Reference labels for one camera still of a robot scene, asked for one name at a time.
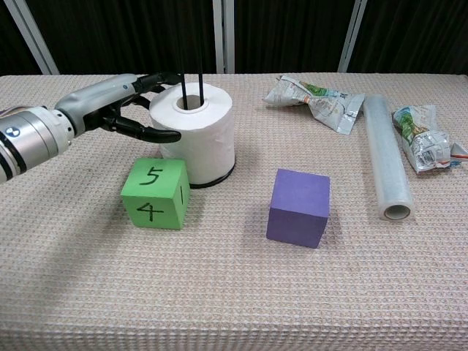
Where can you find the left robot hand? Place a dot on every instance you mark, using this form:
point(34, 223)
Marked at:
point(96, 98)

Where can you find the black wire roll holder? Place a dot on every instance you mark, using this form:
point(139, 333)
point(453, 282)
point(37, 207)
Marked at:
point(185, 89)

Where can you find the purple foam cube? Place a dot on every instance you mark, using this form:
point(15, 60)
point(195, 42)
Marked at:
point(298, 208)

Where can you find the clear plastic wrap roll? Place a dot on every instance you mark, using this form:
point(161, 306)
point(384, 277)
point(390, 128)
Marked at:
point(388, 157)

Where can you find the green numbered foam cube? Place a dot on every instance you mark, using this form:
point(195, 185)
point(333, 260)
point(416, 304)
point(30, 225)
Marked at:
point(156, 194)

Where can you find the white frame post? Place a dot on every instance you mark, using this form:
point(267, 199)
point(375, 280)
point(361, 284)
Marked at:
point(32, 34)
point(223, 34)
point(351, 34)

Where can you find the white toilet paper roll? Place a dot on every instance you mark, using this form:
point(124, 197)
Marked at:
point(204, 135)

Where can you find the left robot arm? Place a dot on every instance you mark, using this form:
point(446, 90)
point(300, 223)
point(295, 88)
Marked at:
point(26, 136)

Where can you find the crumpled snack bag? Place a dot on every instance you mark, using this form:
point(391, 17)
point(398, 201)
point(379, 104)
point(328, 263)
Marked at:
point(424, 140)

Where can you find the crumpled twisted snack wrapper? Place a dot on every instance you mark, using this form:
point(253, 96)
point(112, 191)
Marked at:
point(318, 102)

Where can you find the beige waffle tablecloth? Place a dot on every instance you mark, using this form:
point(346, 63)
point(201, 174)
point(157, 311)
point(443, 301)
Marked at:
point(234, 278)

